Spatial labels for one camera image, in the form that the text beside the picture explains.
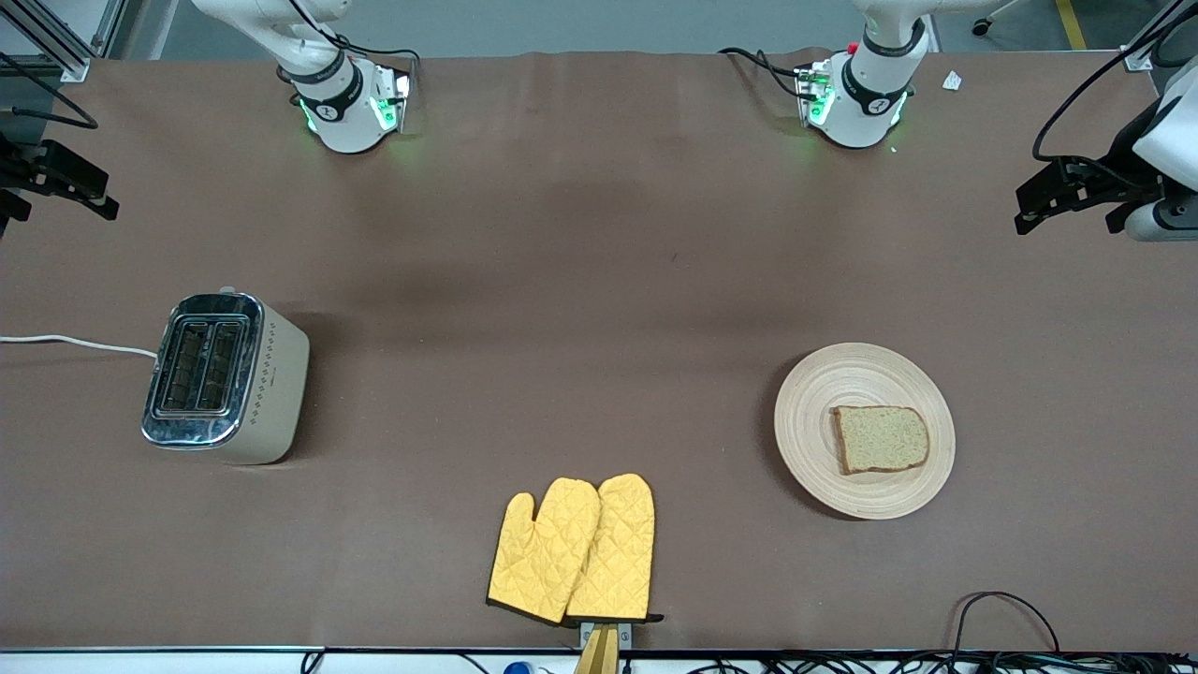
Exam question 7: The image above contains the round light wooden plate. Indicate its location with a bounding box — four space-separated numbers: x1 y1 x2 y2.
773 342 957 521

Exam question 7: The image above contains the slice of brown bread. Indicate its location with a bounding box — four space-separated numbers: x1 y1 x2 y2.
830 404 931 476

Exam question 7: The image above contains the cream and chrome toaster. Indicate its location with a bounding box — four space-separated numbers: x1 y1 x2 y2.
140 286 311 466

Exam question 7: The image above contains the aluminium corner profile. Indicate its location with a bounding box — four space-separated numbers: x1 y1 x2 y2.
1121 0 1198 74

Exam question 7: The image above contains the yellow quilted oven mitt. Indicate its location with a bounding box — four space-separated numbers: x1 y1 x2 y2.
565 473 665 624
486 477 602 626

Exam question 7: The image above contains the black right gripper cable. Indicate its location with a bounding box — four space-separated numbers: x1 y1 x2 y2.
0 51 100 130

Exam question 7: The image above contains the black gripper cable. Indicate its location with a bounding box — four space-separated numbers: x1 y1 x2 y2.
0 51 100 130
1032 0 1198 166

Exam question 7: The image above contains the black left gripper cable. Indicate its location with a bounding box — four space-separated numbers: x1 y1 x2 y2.
1032 0 1198 166

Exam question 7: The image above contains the aluminium frame profile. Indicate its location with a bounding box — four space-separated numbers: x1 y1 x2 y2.
0 0 129 83

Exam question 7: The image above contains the white toaster power cord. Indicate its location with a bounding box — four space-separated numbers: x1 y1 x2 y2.
0 334 158 360

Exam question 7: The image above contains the black left arm base cable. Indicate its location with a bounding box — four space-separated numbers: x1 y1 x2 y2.
718 47 817 100

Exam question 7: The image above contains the black arm base cable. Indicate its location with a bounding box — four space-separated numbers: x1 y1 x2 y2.
718 47 817 100
323 33 422 74

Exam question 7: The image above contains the black right arm base cable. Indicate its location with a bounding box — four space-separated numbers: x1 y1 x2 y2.
323 33 422 74

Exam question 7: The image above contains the looped black cable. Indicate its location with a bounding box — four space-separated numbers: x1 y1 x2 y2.
952 591 1063 656

